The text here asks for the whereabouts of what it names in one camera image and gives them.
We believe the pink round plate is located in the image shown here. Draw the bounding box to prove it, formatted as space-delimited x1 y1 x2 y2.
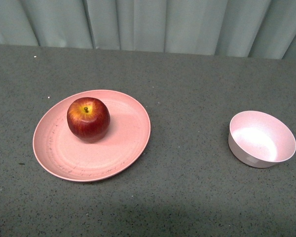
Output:
33 90 151 182

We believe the pale grey curtain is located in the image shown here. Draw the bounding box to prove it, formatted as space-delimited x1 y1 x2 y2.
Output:
0 0 296 60

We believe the light pink bowl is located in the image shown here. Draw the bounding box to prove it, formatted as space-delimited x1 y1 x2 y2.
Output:
228 111 296 168

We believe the red apple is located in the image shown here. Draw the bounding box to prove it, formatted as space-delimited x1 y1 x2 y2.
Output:
67 97 111 142

